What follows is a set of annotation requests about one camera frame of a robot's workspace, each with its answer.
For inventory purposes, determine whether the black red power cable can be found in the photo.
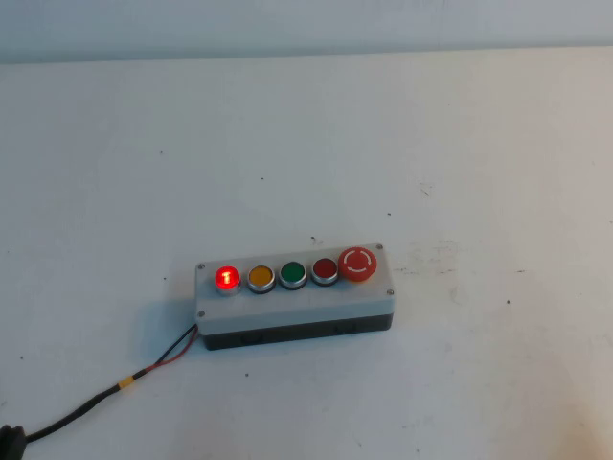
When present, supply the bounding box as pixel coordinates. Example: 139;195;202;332
26;323;199;445

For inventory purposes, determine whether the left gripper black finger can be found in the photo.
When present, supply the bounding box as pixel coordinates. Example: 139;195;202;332
0;423;30;460

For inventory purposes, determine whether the dark red push button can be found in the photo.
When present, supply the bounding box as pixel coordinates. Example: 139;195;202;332
309;257;340;288

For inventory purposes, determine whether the red illuminated indicator button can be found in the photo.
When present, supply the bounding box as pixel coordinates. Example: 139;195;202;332
214;264;242;297

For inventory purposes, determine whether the red emergency stop mushroom button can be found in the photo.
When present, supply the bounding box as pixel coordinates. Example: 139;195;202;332
337;245;378;285

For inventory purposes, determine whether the yellow push button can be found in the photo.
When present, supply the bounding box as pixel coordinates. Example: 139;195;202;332
246;264;277;295

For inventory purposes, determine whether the grey black button control box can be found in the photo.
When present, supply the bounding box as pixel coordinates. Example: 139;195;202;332
194;241;396;352

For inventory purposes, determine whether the green push button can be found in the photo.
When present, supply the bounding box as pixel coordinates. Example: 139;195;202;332
278;261;308;291

